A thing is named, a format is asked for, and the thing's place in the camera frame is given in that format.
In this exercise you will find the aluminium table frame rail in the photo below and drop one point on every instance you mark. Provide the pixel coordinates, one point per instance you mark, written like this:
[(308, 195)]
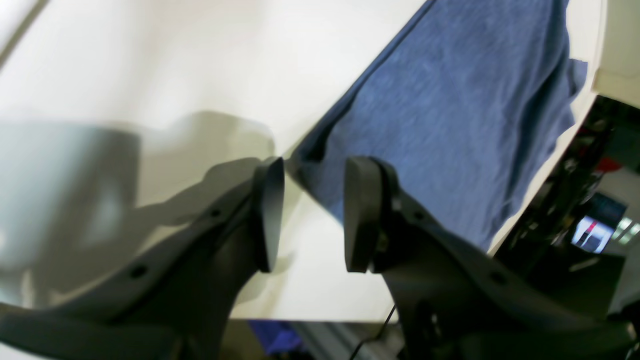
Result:
[(350, 340)]

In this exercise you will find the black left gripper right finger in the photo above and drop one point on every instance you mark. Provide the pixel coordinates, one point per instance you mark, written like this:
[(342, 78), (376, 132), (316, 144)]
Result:
[(453, 301)]

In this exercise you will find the blue object under table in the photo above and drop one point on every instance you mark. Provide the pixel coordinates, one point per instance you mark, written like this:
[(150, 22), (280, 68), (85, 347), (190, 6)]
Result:
[(277, 337)]

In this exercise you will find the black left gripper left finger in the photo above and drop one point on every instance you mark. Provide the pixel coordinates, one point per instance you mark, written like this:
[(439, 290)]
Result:
[(173, 301)]

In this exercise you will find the small lit screen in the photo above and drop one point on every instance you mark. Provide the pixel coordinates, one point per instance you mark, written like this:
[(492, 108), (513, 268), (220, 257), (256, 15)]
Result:
[(592, 235)]

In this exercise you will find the dark blue t-shirt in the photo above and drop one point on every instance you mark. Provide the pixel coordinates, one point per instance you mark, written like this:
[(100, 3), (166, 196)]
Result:
[(466, 103)]

